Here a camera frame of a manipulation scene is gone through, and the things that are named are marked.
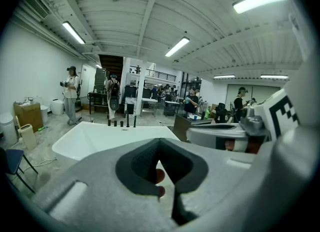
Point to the black hand shower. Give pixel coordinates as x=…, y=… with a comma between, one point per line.
x=135, y=122

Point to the black backpack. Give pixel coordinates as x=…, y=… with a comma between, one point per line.
x=115, y=88

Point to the green bottle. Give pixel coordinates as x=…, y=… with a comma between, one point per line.
x=41, y=128
x=207, y=113

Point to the person's right hand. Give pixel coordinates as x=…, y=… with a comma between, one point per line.
x=230, y=145

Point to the blue chair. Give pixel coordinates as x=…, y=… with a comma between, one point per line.
x=13, y=158

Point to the black faucet spout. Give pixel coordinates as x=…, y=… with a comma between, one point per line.
x=127, y=119

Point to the person's left hand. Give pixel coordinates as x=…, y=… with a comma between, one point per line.
x=160, y=176

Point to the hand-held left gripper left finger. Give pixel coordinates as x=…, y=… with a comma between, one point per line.
x=100, y=201

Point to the black balcony railing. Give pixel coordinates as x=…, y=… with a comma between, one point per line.
x=160, y=73

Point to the white column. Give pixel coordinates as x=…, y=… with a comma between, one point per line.
x=141, y=88

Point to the black toilet seat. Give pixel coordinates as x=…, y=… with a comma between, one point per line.
x=114, y=103

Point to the dark wooden staircase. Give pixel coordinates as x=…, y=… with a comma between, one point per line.
x=111, y=63

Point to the stack of grey crates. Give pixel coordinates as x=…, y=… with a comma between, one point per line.
x=101, y=79

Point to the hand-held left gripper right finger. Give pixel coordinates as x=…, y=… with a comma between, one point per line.
x=225, y=188

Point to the ceiling tube light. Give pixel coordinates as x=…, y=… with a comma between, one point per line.
x=177, y=46
x=224, y=76
x=73, y=32
x=274, y=76
x=261, y=0
x=98, y=65

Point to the white bathtub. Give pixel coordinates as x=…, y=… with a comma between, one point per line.
x=100, y=135

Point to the beige trash bin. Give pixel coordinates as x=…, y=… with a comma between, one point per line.
x=28, y=137

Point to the dark brown cabinet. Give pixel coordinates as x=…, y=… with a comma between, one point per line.
x=180, y=127

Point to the ceiling air vent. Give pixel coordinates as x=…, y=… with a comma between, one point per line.
x=35, y=4

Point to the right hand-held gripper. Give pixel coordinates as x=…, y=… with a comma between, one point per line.
x=280, y=115

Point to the metal frame table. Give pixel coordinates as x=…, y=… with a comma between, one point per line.
x=172, y=103
x=149, y=100

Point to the brown cardboard box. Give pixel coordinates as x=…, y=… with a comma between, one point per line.
x=27, y=115

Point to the black frame table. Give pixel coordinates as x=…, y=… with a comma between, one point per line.
x=98, y=93

